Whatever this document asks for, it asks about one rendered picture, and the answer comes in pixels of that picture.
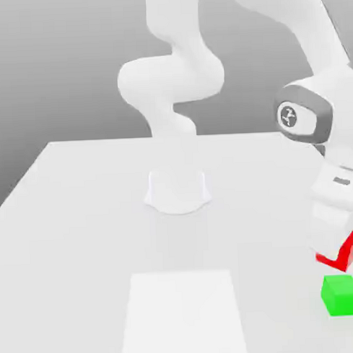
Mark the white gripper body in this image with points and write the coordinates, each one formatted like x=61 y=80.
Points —
x=339 y=191

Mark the small green cube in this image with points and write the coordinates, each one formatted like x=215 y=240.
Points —
x=342 y=298

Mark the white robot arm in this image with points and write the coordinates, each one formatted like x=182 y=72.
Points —
x=172 y=78

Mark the small red cube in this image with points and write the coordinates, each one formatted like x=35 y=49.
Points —
x=347 y=257

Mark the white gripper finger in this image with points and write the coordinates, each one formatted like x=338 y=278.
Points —
x=330 y=230

